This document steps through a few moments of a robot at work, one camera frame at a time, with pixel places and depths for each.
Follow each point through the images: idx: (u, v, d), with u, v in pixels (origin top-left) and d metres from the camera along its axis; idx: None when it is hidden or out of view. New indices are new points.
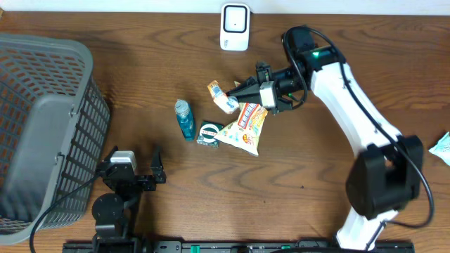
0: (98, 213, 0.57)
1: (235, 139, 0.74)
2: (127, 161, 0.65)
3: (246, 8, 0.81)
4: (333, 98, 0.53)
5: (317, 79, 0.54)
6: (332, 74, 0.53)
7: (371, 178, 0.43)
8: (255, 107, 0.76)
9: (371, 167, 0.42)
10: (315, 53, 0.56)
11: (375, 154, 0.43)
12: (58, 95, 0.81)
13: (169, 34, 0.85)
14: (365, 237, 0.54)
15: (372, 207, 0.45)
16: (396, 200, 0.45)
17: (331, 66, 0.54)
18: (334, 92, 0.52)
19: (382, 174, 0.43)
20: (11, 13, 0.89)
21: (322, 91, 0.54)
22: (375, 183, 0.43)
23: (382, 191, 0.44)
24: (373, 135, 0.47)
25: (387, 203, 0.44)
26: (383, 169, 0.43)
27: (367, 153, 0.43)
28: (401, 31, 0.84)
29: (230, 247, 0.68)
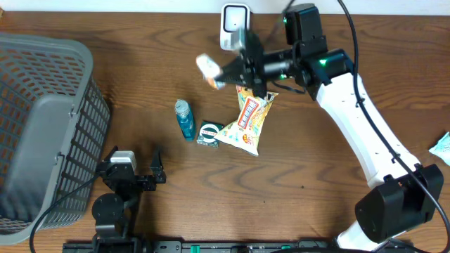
0: (98, 213, 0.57)
1: (235, 139, 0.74)
2: (127, 161, 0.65)
3: (246, 8, 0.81)
4: (345, 119, 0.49)
5: (325, 94, 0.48)
6: (344, 91, 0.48)
7: (388, 213, 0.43)
8: (255, 107, 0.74)
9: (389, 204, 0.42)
10: (322, 59, 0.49)
11: (394, 190, 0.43)
12: (58, 95, 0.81)
13: (170, 34, 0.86)
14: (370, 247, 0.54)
15: (384, 235, 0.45)
16: (408, 225, 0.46)
17: (342, 79, 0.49)
18: (347, 117, 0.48)
19: (399, 208, 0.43)
20: (11, 13, 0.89)
21: (331, 109, 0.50)
22: (392, 216, 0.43)
23: (396, 221, 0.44)
24: (390, 164, 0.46)
25: (399, 230, 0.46)
26: (401, 204, 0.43)
27: (385, 188, 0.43)
28: (401, 30, 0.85)
29: (230, 247, 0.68)
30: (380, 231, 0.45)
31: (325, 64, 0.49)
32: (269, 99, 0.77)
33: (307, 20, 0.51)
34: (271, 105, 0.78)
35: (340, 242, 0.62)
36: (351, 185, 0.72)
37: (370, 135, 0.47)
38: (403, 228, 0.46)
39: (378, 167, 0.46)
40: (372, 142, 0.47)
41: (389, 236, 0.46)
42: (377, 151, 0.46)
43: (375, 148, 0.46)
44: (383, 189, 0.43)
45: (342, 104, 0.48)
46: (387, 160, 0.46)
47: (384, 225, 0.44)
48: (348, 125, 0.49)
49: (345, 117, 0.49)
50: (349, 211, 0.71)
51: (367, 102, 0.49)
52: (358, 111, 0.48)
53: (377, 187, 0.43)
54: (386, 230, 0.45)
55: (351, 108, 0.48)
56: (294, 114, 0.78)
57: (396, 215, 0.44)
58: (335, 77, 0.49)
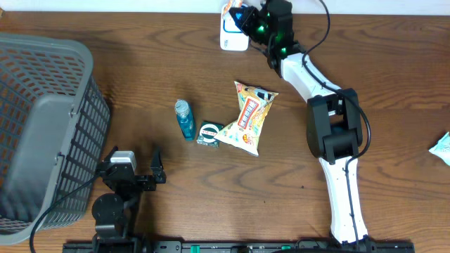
0: (98, 213, 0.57)
1: (235, 139, 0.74)
2: (127, 161, 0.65)
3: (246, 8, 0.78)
4: (294, 75, 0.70)
5: (284, 65, 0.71)
6: (294, 59, 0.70)
7: (318, 121, 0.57)
8: (255, 107, 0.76)
9: (316, 112, 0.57)
10: (283, 48, 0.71)
11: (319, 100, 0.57)
12: (58, 95, 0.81)
13: (169, 34, 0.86)
14: (344, 201, 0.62)
15: (323, 145, 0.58)
16: (343, 139, 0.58)
17: (294, 54, 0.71)
18: (294, 69, 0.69)
19: (325, 116, 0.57)
20: (12, 13, 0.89)
21: (286, 73, 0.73)
22: (322, 126, 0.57)
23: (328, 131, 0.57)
24: (320, 90, 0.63)
25: (337, 145, 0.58)
26: (326, 114, 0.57)
27: (313, 99, 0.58)
28: (400, 30, 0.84)
29: (230, 247, 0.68)
30: (320, 144, 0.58)
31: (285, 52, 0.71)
32: (269, 99, 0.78)
33: (283, 24, 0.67)
34: (271, 105, 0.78)
35: (335, 232, 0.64)
36: None
37: (307, 78, 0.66)
38: (340, 143, 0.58)
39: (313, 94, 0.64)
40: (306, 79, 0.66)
41: (331, 150, 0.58)
42: (311, 86, 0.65)
43: (311, 85, 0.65)
44: (311, 100, 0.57)
45: (292, 65, 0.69)
46: (318, 88, 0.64)
47: (320, 135, 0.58)
48: (299, 75, 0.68)
49: (291, 75, 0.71)
50: None
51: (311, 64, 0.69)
52: (303, 69, 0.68)
53: (307, 102, 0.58)
54: (322, 137, 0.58)
55: (299, 67, 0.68)
56: (294, 114, 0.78)
57: (327, 126, 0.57)
58: (292, 56, 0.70)
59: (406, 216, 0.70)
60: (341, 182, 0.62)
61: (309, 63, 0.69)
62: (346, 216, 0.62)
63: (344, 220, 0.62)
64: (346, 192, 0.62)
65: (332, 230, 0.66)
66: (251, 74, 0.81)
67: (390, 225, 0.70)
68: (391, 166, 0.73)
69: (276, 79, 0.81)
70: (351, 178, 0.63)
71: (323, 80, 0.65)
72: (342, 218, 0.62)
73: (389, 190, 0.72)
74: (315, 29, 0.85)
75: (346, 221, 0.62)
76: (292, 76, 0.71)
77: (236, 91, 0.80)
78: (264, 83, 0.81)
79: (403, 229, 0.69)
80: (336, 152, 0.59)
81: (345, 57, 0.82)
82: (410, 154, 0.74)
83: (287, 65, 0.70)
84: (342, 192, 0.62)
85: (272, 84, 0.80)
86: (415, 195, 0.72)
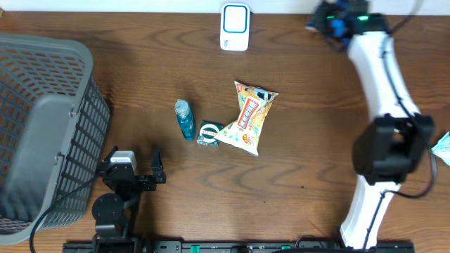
0: (98, 213, 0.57)
1: (235, 139, 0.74)
2: (127, 161, 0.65)
3: (246, 8, 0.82)
4: (367, 64, 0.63)
5: (358, 43, 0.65)
6: (375, 42, 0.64)
7: (379, 143, 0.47)
8: (255, 107, 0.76)
9: (380, 134, 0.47)
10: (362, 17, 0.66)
11: (387, 121, 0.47)
12: (58, 95, 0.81)
13: (169, 34, 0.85)
14: (368, 217, 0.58)
15: (370, 166, 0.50)
16: (395, 168, 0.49)
17: (375, 35, 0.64)
18: (370, 56, 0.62)
19: (388, 140, 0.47)
20: (12, 13, 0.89)
21: (358, 55, 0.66)
22: (381, 147, 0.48)
23: (384, 154, 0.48)
24: (392, 106, 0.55)
25: (387, 170, 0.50)
26: (389, 140, 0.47)
27: (380, 119, 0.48)
28: (401, 30, 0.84)
29: (230, 247, 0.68)
30: (366, 164, 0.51)
31: (365, 20, 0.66)
32: (269, 99, 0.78)
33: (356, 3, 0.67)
34: (271, 105, 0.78)
35: (345, 230, 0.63)
36: (350, 184, 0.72)
37: (383, 82, 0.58)
38: (390, 169, 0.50)
39: (382, 105, 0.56)
40: (383, 81, 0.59)
41: (377, 173, 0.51)
42: (385, 95, 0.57)
43: (384, 92, 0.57)
44: (379, 120, 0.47)
45: (371, 50, 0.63)
46: (391, 102, 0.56)
47: (372, 157, 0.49)
48: (372, 72, 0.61)
49: (361, 58, 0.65)
50: None
51: (391, 56, 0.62)
52: (380, 62, 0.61)
53: (374, 120, 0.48)
54: (373, 159, 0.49)
55: (375, 57, 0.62)
56: (294, 114, 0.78)
57: (387, 149, 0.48)
58: (369, 33, 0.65)
59: (406, 216, 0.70)
60: (373, 201, 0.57)
61: (389, 55, 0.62)
62: (363, 228, 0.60)
63: (359, 230, 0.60)
64: (373, 211, 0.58)
65: (342, 227, 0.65)
66: (251, 74, 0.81)
67: (390, 225, 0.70)
68: None
69: (276, 79, 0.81)
70: (386, 199, 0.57)
71: (401, 95, 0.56)
72: (357, 228, 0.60)
73: None
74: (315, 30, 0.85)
75: (361, 231, 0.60)
76: (365, 59, 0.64)
77: (236, 91, 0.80)
78: (264, 83, 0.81)
79: (403, 229, 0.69)
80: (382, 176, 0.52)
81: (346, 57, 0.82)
82: None
83: (364, 46, 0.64)
84: (369, 210, 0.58)
85: (272, 85, 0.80)
86: (415, 195, 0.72)
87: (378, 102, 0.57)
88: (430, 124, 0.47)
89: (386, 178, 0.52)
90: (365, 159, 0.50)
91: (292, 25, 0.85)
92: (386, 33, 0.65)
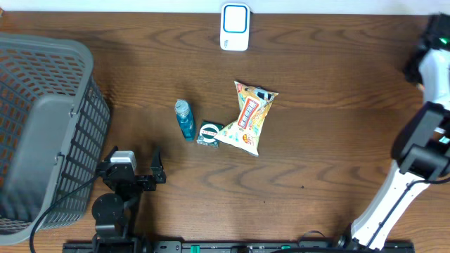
0: (98, 213, 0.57)
1: (235, 139, 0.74)
2: (127, 161, 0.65)
3: (246, 8, 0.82)
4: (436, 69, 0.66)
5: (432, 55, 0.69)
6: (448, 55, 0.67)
7: (423, 125, 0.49)
8: (255, 107, 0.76)
9: (427, 114, 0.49)
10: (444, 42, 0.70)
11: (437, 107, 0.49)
12: (58, 95, 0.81)
13: (169, 34, 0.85)
14: (384, 210, 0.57)
15: (408, 148, 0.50)
16: (431, 158, 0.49)
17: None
18: (437, 65, 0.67)
19: (434, 125, 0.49)
20: (11, 13, 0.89)
21: (437, 60, 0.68)
22: (424, 132, 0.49)
23: (425, 139, 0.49)
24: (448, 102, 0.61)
25: (420, 161, 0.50)
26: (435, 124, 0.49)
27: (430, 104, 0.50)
28: (401, 30, 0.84)
29: (230, 247, 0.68)
30: (403, 147, 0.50)
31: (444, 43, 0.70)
32: (269, 99, 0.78)
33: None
34: (271, 105, 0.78)
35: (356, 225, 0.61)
36: (351, 184, 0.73)
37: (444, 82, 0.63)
38: (426, 157, 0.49)
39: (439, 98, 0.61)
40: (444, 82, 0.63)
41: (410, 159, 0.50)
42: (443, 90, 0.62)
43: (444, 90, 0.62)
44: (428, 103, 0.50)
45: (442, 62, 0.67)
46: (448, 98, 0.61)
47: (410, 140, 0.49)
48: (438, 75, 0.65)
49: (430, 66, 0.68)
50: (350, 212, 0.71)
51: None
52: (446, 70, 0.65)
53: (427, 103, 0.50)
54: (413, 142, 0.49)
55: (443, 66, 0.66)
56: (294, 114, 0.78)
57: (429, 135, 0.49)
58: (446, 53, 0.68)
59: (406, 216, 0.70)
60: (394, 193, 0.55)
61: None
62: (375, 221, 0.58)
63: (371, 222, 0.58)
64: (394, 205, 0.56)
65: (353, 222, 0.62)
66: (251, 74, 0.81)
67: None
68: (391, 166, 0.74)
69: (276, 79, 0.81)
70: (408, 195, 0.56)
71: None
72: (369, 221, 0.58)
73: None
74: (315, 29, 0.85)
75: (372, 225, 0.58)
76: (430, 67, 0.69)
77: (236, 91, 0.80)
78: (264, 83, 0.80)
79: (403, 229, 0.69)
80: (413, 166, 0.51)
81: (346, 57, 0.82)
82: None
83: (437, 57, 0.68)
84: (388, 203, 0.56)
85: (272, 85, 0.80)
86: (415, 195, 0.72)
87: (434, 95, 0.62)
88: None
89: (415, 172, 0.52)
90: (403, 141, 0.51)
91: (292, 25, 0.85)
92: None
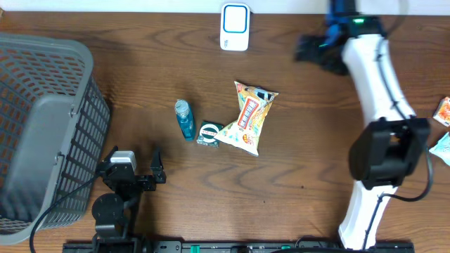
0: (98, 213, 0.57)
1: (235, 139, 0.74)
2: (127, 161, 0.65)
3: (246, 8, 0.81)
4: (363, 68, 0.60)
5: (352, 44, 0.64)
6: (368, 46, 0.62)
7: (375, 147, 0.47)
8: (255, 107, 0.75)
9: (373, 143, 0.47)
10: (358, 19, 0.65)
11: (385, 128, 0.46)
12: (58, 95, 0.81)
13: (169, 34, 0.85)
14: (366, 218, 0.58)
15: (368, 173, 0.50)
16: (393, 171, 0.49)
17: (370, 39, 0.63)
18: (365, 60, 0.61)
19: (383, 148, 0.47)
20: (12, 13, 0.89)
21: (359, 52, 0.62)
22: (377, 152, 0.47)
23: (381, 160, 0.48)
24: (389, 110, 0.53)
25: (382, 173, 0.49)
26: (384, 147, 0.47)
27: (377, 126, 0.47)
28: (401, 30, 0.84)
29: (230, 247, 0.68)
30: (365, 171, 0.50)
31: (361, 22, 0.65)
32: (269, 99, 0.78)
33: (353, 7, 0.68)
34: (271, 105, 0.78)
35: (344, 232, 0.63)
36: (351, 184, 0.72)
37: (379, 88, 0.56)
38: (388, 173, 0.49)
39: (377, 107, 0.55)
40: (380, 90, 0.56)
41: (375, 179, 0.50)
42: (379, 98, 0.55)
43: (380, 96, 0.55)
44: (375, 127, 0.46)
45: (367, 56, 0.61)
46: (387, 105, 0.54)
47: (368, 163, 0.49)
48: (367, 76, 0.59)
49: (356, 61, 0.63)
50: None
51: (386, 57, 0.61)
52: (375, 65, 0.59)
53: (370, 123, 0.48)
54: (371, 167, 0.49)
55: (370, 62, 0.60)
56: (294, 114, 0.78)
57: (382, 154, 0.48)
58: (365, 37, 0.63)
59: (406, 216, 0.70)
60: (369, 203, 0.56)
61: (384, 57, 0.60)
62: (361, 230, 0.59)
63: (354, 232, 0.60)
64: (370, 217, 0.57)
65: (340, 228, 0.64)
66: (251, 74, 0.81)
67: (389, 225, 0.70)
68: None
69: (276, 79, 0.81)
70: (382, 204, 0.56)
71: (396, 98, 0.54)
72: (355, 231, 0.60)
73: None
74: (315, 29, 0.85)
75: (359, 234, 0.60)
76: (358, 62, 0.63)
77: (236, 91, 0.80)
78: (264, 83, 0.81)
79: (403, 229, 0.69)
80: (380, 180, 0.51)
81: None
82: None
83: (360, 51, 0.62)
84: (366, 213, 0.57)
85: (272, 84, 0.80)
86: (415, 194, 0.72)
87: (373, 108, 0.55)
88: (425, 126, 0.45)
89: (383, 184, 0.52)
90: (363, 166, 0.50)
91: (292, 26, 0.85)
92: (382, 35, 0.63)
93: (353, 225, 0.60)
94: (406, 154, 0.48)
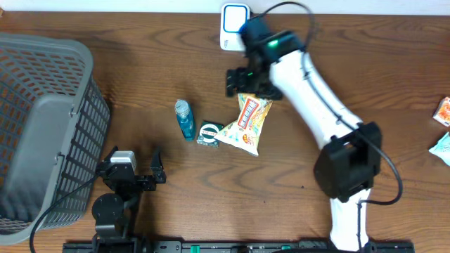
0: (98, 213, 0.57)
1: (235, 139, 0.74)
2: (127, 161, 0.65)
3: (246, 8, 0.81)
4: (297, 92, 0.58)
5: (278, 71, 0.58)
6: (293, 66, 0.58)
7: (336, 166, 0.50)
8: (255, 107, 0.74)
9: (334, 163, 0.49)
10: (271, 41, 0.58)
11: (339, 146, 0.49)
12: (58, 95, 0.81)
13: (169, 34, 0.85)
14: (352, 223, 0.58)
15: (340, 190, 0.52)
16: (362, 179, 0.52)
17: (292, 59, 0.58)
18: (296, 84, 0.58)
19: (345, 164, 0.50)
20: (11, 13, 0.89)
21: (286, 79, 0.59)
22: (341, 169, 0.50)
23: (348, 175, 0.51)
24: (335, 126, 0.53)
25: (355, 184, 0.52)
26: (344, 163, 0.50)
27: (330, 146, 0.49)
28: (401, 30, 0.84)
29: (230, 247, 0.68)
30: (337, 189, 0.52)
31: (276, 44, 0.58)
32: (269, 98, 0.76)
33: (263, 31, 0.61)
34: (271, 105, 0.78)
35: (335, 239, 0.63)
36: None
37: (319, 107, 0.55)
38: (358, 183, 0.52)
39: (324, 128, 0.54)
40: (319, 108, 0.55)
41: (349, 192, 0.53)
42: (322, 116, 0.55)
43: (323, 114, 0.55)
44: (329, 148, 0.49)
45: (294, 79, 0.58)
46: (332, 121, 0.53)
47: (338, 181, 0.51)
48: (303, 99, 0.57)
49: (285, 86, 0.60)
50: None
51: (313, 72, 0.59)
52: (306, 84, 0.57)
53: (325, 145, 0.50)
54: (342, 184, 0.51)
55: (300, 83, 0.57)
56: (294, 114, 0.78)
57: (346, 169, 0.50)
58: (286, 58, 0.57)
59: (406, 216, 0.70)
60: (349, 208, 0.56)
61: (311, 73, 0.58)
62: (351, 235, 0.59)
63: (339, 237, 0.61)
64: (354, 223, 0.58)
65: (330, 236, 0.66)
66: None
67: (389, 225, 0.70)
68: (391, 166, 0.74)
69: None
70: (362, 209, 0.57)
71: (337, 111, 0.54)
72: (346, 237, 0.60)
73: (389, 190, 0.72)
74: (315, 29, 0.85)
75: (351, 239, 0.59)
76: (288, 88, 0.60)
77: None
78: None
79: (403, 229, 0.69)
80: (354, 190, 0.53)
81: (346, 57, 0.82)
82: (410, 154, 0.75)
83: (285, 76, 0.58)
84: (351, 218, 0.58)
85: None
86: (415, 194, 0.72)
87: (320, 129, 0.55)
88: (373, 131, 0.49)
89: (358, 191, 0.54)
90: (334, 185, 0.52)
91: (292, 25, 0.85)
92: (301, 50, 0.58)
93: (337, 231, 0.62)
94: (366, 159, 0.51)
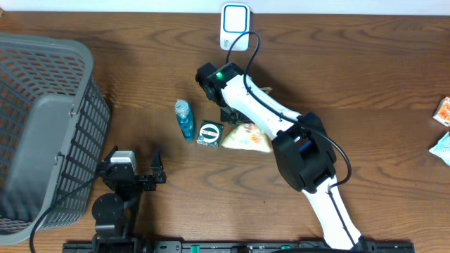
0: (98, 213, 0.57)
1: (245, 142, 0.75)
2: (127, 161, 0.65)
3: (246, 8, 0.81)
4: (245, 106, 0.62)
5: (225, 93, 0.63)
6: (235, 85, 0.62)
7: (289, 157, 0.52)
8: None
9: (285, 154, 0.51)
10: (218, 73, 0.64)
11: (286, 138, 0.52)
12: (58, 95, 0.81)
13: (169, 34, 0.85)
14: (332, 213, 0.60)
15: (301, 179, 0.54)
16: (318, 165, 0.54)
17: (233, 80, 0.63)
18: (242, 99, 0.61)
19: (297, 154, 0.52)
20: (11, 13, 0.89)
21: (233, 98, 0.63)
22: (294, 160, 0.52)
23: (303, 164, 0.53)
24: (279, 124, 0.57)
25: (312, 171, 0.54)
26: (296, 152, 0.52)
27: (278, 140, 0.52)
28: (401, 30, 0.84)
29: (230, 247, 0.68)
30: (297, 179, 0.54)
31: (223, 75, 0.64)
32: None
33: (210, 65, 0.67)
34: None
35: (330, 239, 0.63)
36: (351, 184, 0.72)
37: (264, 113, 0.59)
38: (316, 169, 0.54)
39: (270, 128, 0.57)
40: (264, 112, 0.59)
41: (309, 180, 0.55)
42: (267, 118, 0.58)
43: (267, 116, 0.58)
44: (278, 142, 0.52)
45: (238, 96, 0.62)
46: (275, 121, 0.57)
47: (295, 171, 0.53)
48: (250, 111, 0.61)
49: (234, 103, 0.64)
50: (351, 211, 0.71)
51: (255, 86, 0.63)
52: (249, 97, 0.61)
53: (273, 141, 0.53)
54: (299, 173, 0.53)
55: (245, 98, 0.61)
56: None
57: (299, 158, 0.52)
58: (230, 81, 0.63)
59: (406, 216, 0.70)
60: (323, 198, 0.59)
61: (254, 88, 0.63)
62: (337, 228, 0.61)
63: (332, 237, 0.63)
64: (333, 216, 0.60)
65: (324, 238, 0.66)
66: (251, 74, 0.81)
67: (389, 225, 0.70)
68: (391, 166, 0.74)
69: (276, 79, 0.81)
70: (335, 196, 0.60)
71: (279, 109, 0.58)
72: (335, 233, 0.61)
73: (388, 190, 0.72)
74: (315, 29, 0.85)
75: (340, 235, 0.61)
76: (237, 104, 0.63)
77: None
78: (263, 83, 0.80)
79: (403, 229, 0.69)
80: (314, 179, 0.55)
81: (346, 57, 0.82)
82: (410, 154, 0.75)
83: (232, 96, 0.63)
84: (328, 209, 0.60)
85: (272, 84, 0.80)
86: (415, 194, 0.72)
87: (269, 131, 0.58)
88: (311, 119, 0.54)
89: (321, 180, 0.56)
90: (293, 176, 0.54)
91: (292, 25, 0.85)
92: (242, 72, 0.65)
93: (327, 231, 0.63)
94: (316, 147, 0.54)
